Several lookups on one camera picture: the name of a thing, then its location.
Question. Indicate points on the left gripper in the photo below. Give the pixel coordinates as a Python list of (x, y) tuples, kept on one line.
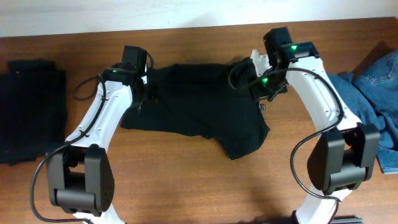
[(138, 97)]

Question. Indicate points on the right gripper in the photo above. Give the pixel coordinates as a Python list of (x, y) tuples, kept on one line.
[(262, 93)]

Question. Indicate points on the black t-shirt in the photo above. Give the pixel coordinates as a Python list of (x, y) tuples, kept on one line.
[(205, 100)]

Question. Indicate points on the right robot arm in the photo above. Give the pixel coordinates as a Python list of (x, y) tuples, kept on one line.
[(344, 155)]

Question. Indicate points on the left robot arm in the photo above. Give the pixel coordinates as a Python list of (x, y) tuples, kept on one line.
[(79, 175)]

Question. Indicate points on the black fabric storage container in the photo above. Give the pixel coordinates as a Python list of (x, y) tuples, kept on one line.
[(33, 110)]

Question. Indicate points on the small shirt label tag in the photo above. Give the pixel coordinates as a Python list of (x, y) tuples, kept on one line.
[(263, 106)]

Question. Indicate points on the blue denim jeans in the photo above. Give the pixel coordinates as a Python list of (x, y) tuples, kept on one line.
[(372, 97)]

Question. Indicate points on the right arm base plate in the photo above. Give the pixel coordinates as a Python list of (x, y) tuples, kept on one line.
[(347, 220)]

